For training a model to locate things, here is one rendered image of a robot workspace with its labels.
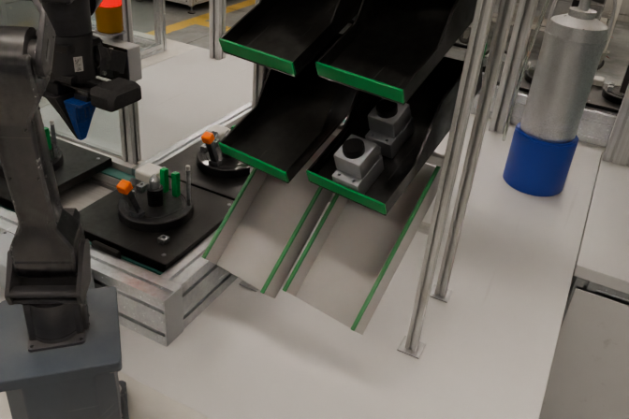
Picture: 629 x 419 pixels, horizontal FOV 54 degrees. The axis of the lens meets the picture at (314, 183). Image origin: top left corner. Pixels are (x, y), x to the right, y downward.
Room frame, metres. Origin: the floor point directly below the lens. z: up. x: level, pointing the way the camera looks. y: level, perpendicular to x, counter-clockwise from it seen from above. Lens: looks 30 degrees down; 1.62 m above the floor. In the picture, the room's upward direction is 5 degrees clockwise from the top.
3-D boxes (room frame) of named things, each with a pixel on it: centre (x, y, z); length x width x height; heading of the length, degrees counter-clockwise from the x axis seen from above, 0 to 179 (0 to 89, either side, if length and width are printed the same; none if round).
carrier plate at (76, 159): (1.12, 0.61, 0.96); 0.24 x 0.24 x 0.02; 65
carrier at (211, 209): (0.98, 0.30, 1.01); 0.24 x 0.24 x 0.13; 65
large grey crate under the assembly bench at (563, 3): (5.96, -2.24, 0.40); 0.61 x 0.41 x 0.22; 66
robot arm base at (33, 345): (0.56, 0.30, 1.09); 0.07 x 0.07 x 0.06; 21
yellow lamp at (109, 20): (1.17, 0.42, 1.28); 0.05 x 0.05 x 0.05
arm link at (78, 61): (0.78, 0.34, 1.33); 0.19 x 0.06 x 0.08; 65
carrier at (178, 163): (1.21, 0.19, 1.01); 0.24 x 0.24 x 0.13; 65
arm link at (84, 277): (0.57, 0.31, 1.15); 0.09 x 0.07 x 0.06; 99
